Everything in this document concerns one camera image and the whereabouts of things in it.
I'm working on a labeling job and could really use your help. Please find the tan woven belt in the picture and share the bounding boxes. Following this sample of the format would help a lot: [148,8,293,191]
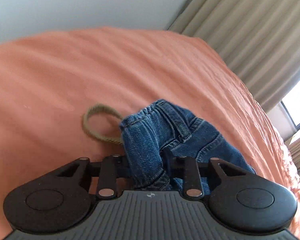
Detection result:
[82,103,125,145]

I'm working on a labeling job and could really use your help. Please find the blue denim jeans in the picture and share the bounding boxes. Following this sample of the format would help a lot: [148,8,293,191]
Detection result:
[120,99,255,191]

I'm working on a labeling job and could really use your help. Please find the window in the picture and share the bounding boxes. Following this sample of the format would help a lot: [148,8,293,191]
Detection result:
[281,81,300,130]

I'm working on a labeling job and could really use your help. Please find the orange bed sheet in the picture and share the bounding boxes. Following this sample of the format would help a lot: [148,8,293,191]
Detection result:
[0,28,300,239]

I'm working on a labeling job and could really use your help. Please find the beige curtain left panel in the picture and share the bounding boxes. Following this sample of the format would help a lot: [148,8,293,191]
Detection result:
[170,0,300,111]

